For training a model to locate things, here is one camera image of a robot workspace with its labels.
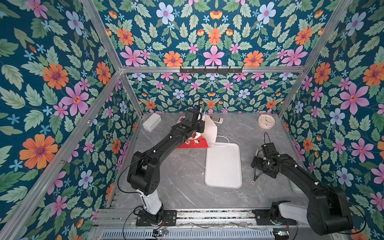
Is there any red white paper bag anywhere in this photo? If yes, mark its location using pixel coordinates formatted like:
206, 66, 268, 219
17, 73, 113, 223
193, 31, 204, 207
178, 116, 230, 149

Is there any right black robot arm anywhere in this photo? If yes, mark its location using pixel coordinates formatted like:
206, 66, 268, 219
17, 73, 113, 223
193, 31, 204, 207
251, 143, 354, 236

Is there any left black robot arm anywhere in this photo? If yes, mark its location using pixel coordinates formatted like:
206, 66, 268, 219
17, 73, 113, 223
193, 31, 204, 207
127, 106, 205, 223

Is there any white remote control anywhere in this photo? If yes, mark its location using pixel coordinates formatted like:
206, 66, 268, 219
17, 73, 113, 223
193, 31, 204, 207
210, 116, 224, 125

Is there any pale green object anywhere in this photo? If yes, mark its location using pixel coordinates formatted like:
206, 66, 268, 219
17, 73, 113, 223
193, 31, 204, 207
290, 181, 304, 194

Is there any white plastic box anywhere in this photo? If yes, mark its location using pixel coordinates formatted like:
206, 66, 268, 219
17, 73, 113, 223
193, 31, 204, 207
143, 113, 162, 132

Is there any pink round clock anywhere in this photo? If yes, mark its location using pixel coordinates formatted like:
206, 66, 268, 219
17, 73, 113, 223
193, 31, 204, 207
258, 114, 276, 130

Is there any white rectangular tray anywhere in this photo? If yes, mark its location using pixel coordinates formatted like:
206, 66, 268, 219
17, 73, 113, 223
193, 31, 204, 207
205, 143, 243, 189

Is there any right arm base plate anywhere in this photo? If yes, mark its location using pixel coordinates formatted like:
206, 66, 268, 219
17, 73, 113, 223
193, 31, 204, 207
252, 209, 297, 226

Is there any black hook rail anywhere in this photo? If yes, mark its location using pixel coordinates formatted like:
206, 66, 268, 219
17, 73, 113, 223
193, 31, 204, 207
180, 66, 243, 74

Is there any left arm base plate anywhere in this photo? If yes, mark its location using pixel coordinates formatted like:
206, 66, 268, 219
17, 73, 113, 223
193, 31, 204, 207
136, 210, 178, 227

